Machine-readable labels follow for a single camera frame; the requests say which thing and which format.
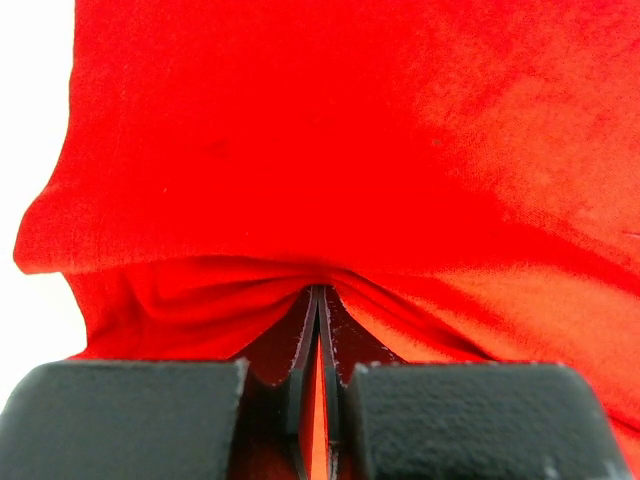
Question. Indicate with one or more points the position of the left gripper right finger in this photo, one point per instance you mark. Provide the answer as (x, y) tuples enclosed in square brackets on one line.
[(392, 419)]

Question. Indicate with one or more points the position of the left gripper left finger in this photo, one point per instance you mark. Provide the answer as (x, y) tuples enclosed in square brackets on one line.
[(238, 419)]

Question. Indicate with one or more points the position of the red t shirt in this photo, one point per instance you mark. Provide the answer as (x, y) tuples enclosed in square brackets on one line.
[(464, 173)]

